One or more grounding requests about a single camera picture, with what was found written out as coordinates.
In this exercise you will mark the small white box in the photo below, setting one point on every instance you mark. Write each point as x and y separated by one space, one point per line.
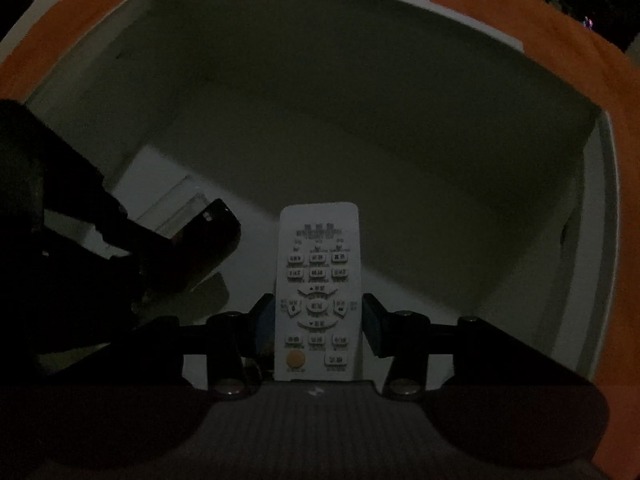
160 190

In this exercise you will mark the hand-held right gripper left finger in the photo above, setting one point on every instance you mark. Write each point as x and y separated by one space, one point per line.
260 330

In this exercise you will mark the orange blanket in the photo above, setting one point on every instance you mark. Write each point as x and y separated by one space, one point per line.
575 35

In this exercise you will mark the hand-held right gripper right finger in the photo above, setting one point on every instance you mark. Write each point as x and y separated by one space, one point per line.
373 325

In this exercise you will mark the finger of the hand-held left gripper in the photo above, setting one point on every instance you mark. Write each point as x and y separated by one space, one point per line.
135 230
155 287

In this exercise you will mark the white cardboard box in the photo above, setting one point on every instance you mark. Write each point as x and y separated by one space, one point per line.
350 110

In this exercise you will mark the white remote control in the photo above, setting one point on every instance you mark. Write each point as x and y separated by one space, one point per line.
317 240

